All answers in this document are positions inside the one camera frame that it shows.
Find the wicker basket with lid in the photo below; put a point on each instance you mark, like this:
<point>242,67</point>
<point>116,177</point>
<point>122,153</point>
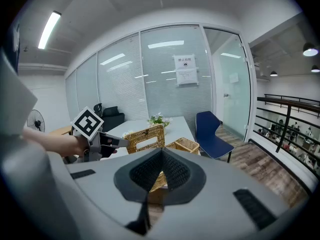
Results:
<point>145,139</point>

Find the black pedestal fan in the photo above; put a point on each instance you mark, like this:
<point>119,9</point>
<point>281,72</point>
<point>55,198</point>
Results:
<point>36,121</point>

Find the blue chair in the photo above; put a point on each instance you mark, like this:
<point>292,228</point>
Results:
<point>208,131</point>

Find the large black pendant lamp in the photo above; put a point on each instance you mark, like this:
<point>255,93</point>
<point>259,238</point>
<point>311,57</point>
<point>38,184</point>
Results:
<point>310,50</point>

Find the pink and white potted flowers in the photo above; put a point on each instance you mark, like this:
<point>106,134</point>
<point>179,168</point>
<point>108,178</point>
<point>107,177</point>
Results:
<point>158,119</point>

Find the round wooden side table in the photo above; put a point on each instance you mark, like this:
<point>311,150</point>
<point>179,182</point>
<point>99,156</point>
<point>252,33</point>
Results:
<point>61,130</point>

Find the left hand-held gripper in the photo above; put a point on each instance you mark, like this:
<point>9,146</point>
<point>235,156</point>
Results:
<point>87,124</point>

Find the black metal railing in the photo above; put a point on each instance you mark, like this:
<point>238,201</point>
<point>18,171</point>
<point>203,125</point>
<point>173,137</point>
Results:
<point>290,114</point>

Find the glass door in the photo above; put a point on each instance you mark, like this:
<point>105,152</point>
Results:
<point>231,89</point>

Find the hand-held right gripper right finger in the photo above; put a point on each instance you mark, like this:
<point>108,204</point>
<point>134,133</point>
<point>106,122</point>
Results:
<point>220,204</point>

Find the white notice with camera icon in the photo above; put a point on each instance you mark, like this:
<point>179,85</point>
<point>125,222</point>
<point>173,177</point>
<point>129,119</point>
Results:
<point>184,61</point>

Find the grey office table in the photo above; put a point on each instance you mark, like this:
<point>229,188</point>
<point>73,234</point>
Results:
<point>178,129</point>

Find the small paper on door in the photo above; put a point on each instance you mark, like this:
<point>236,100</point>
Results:
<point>233,77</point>

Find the white printed paper sheet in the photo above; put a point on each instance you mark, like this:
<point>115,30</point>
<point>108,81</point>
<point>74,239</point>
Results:
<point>187,76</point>

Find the ceiling tube light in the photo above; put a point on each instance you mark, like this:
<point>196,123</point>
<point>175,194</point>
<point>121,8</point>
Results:
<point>49,30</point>

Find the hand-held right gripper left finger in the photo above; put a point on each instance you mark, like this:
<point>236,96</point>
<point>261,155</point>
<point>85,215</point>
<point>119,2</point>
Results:
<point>105,179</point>

